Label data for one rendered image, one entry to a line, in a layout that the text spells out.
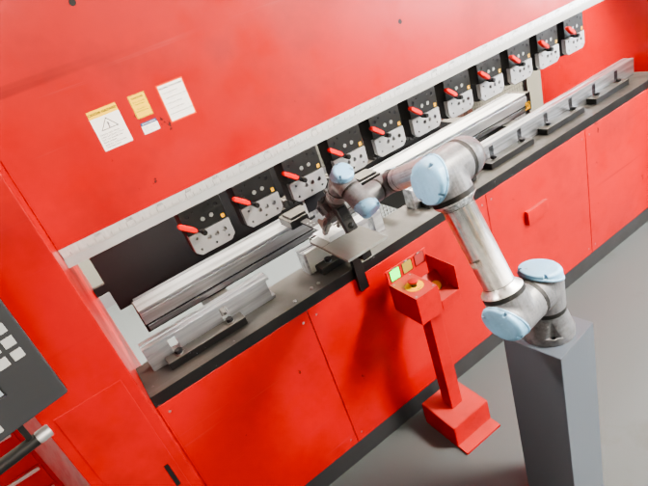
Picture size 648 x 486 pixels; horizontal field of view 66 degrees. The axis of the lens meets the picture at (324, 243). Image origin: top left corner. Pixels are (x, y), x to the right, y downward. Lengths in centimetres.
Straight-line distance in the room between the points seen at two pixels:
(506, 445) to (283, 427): 92
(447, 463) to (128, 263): 157
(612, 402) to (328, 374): 120
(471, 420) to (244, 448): 95
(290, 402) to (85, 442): 74
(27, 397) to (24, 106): 75
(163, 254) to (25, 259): 95
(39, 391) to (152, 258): 112
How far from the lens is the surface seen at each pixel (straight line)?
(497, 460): 229
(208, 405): 183
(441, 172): 123
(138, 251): 223
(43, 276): 142
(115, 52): 159
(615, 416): 243
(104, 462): 170
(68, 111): 157
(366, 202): 158
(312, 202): 189
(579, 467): 193
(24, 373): 122
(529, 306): 139
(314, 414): 209
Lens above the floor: 184
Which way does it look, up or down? 27 degrees down
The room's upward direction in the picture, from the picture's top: 19 degrees counter-clockwise
